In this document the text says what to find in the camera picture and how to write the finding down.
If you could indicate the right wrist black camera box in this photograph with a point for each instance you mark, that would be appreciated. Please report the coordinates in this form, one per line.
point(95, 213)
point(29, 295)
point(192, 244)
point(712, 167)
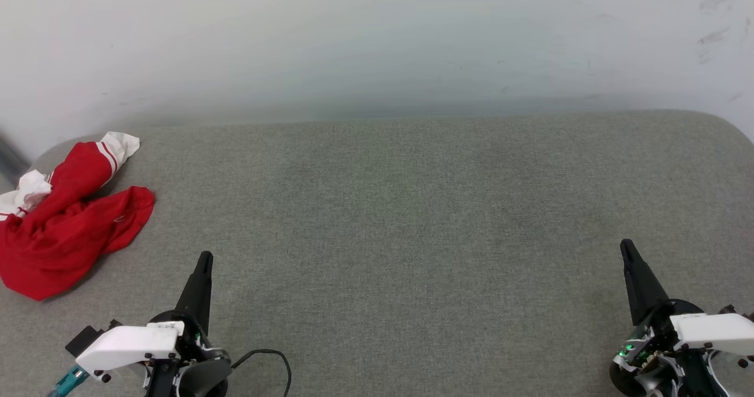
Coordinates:
point(728, 310)

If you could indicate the red and white t-shirt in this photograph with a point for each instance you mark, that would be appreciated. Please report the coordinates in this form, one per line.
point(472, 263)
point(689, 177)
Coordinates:
point(59, 238)

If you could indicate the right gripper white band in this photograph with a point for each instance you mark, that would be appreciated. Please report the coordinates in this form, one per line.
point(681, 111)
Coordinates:
point(707, 332)

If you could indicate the left teal camera connector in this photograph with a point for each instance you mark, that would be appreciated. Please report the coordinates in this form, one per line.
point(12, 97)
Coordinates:
point(68, 382)

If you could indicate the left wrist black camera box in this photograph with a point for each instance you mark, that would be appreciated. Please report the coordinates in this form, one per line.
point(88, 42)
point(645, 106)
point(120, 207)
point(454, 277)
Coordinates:
point(88, 337)

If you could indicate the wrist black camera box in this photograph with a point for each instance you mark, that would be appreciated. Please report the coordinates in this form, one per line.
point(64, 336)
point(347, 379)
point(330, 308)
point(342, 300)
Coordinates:
point(728, 310)
point(88, 337)

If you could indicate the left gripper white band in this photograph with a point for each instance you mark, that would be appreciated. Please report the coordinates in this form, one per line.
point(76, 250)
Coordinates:
point(129, 344)

